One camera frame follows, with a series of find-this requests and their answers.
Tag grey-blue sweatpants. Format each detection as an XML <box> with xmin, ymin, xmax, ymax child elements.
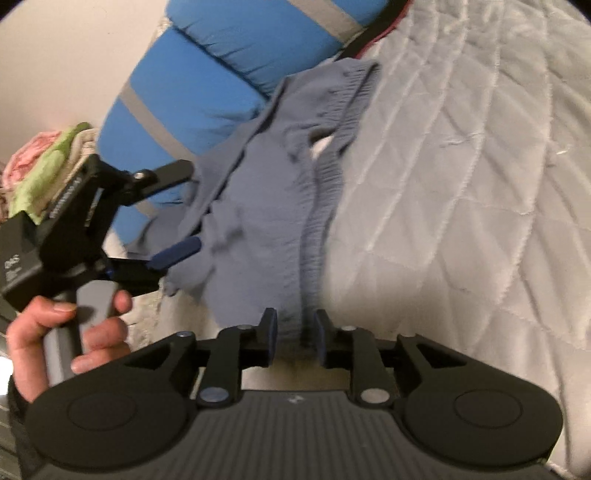
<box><xmin>127</xmin><ymin>58</ymin><xmax>381</xmax><ymax>342</ymax></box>

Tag person's left hand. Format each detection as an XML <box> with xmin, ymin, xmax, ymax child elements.
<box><xmin>5</xmin><ymin>289</ymin><xmax>136</xmax><ymax>405</ymax></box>

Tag beige knitted blanket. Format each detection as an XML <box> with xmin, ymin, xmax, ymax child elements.
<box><xmin>39</xmin><ymin>128</ymin><xmax>99</xmax><ymax>212</ymax></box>

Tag light green cloth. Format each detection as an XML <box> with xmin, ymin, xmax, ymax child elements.
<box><xmin>4</xmin><ymin>122</ymin><xmax>92</xmax><ymax>224</ymax></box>

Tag left blue striped pillow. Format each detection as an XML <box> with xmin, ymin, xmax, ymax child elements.
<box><xmin>96</xmin><ymin>27</ymin><xmax>270</xmax><ymax>245</ymax></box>

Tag blue striped pillow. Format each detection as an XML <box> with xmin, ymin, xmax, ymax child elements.
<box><xmin>166</xmin><ymin>1</ymin><xmax>388</xmax><ymax>94</ymax></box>
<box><xmin>96</xmin><ymin>27</ymin><xmax>270</xmax><ymax>245</ymax></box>

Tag pink cloth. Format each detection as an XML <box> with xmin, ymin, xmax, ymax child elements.
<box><xmin>2</xmin><ymin>130</ymin><xmax>61</xmax><ymax>190</ymax></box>

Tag grey quilted bedspread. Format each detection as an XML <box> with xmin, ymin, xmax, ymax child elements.
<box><xmin>119</xmin><ymin>0</ymin><xmax>591</xmax><ymax>478</ymax></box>

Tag right blue striped pillow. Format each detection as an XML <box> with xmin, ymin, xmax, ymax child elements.
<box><xmin>166</xmin><ymin>1</ymin><xmax>388</xmax><ymax>94</ymax></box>

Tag black strap with red edge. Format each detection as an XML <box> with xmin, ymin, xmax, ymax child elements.
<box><xmin>338</xmin><ymin>0</ymin><xmax>413</xmax><ymax>61</ymax></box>

